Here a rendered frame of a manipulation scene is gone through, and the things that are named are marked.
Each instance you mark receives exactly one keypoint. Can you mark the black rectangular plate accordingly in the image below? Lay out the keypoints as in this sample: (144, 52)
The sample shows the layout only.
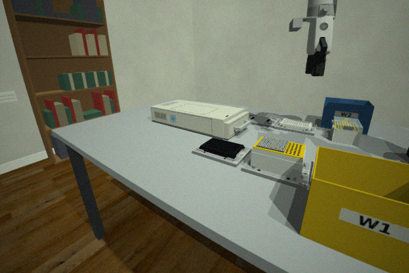
(222, 148)

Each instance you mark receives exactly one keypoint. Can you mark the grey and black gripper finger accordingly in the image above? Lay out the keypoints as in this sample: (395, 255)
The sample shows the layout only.
(320, 59)
(309, 64)

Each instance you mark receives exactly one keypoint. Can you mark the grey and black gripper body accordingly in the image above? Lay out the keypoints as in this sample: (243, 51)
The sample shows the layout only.
(320, 26)

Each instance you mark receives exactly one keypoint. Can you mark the dark blue open bin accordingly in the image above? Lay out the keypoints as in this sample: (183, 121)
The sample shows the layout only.
(347, 108)

